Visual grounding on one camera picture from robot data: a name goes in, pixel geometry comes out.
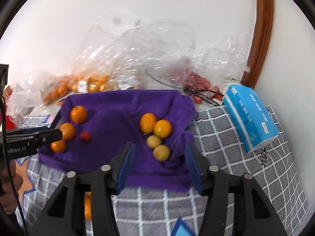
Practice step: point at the round yellow-orange citrus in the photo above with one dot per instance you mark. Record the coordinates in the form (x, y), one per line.
(162, 128)

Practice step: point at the purple towel covered tray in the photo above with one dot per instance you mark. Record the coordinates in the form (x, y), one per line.
(113, 120)

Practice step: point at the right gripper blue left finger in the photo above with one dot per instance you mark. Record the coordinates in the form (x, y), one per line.
(125, 162)

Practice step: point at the mandarin orange two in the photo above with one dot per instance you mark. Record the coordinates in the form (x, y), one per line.
(68, 131)

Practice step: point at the clear bag of oranges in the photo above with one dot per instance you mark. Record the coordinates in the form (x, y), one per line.
(75, 84)

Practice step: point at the small yellow fruit two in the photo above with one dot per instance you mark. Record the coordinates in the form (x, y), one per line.
(161, 153)

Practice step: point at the grey checkered blanket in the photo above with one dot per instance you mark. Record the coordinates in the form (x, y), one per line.
(244, 193)

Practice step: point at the person's left hand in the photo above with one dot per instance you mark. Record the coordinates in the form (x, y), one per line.
(8, 200)

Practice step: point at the mandarin orange one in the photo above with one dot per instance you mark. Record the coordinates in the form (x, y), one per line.
(78, 114)

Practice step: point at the blue tissue pack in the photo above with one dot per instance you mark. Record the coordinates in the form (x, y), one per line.
(250, 116)

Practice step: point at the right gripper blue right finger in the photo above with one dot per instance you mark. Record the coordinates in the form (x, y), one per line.
(194, 162)

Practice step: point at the mandarin orange three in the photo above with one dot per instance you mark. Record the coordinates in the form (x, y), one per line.
(58, 146)

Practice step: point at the oval kumquat orange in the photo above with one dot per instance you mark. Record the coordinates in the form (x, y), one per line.
(147, 122)

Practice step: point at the brown wooden door frame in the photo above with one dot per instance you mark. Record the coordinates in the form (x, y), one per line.
(260, 42)

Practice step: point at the red cherry tomato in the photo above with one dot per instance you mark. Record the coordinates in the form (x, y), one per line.
(85, 137)

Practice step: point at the small yellow fruit one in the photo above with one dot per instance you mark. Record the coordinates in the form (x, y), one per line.
(153, 141)

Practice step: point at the bag of red cherry tomatoes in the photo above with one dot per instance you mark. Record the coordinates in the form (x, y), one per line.
(198, 88)

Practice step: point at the mandarin orange four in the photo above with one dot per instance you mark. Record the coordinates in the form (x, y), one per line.
(87, 206)

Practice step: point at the large crumpled clear plastic bag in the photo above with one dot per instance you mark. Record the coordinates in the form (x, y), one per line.
(160, 54)

